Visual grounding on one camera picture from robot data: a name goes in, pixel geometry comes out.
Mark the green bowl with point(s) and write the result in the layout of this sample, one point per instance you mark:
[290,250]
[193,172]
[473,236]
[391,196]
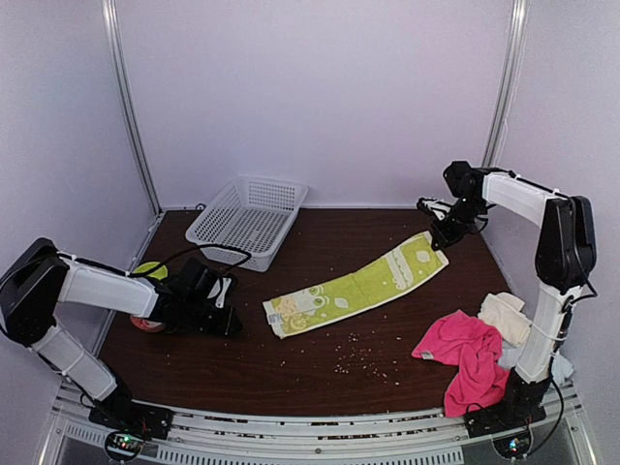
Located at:
[154,270]

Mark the red patterned bowl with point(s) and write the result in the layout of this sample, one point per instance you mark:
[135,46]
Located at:
[147,325]

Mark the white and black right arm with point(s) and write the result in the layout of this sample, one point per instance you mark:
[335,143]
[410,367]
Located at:
[565,256]

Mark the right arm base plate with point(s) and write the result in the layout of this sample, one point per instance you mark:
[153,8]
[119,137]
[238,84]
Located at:
[501,417]

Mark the aluminium corner post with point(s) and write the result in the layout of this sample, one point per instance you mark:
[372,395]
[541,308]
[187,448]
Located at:
[507,84]
[112,27]

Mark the cream towel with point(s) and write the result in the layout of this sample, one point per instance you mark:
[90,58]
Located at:
[504,312]

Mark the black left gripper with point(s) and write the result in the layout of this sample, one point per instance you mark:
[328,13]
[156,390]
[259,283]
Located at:
[224,327]

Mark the light blue towel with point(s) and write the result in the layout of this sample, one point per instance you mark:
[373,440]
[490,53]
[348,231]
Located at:
[561,369]

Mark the white perforated plastic basket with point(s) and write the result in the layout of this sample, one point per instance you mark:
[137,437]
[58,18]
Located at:
[247,222]

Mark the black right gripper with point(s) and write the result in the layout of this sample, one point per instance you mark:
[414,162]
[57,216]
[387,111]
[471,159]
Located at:
[449,237]

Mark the green and white patterned towel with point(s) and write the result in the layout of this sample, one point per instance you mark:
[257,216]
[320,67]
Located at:
[396,273]

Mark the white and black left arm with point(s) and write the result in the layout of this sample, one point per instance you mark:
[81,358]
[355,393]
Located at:
[44,282]

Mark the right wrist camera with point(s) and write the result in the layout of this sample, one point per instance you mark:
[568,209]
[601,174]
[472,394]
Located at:
[435,208]

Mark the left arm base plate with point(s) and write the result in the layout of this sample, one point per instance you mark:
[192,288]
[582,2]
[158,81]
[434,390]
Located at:
[150,422]

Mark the right aluminium corner post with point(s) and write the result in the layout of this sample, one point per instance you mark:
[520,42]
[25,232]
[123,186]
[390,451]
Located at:
[507,84]

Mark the left aluminium corner post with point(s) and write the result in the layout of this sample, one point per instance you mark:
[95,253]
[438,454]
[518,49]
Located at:
[112,27]

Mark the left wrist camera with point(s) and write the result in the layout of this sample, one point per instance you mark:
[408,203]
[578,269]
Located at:
[221,291]

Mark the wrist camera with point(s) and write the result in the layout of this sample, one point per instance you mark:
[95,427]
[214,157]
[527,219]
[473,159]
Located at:
[435,208]
[221,291]

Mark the pink towel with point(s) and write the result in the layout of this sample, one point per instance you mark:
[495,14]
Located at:
[474,347]

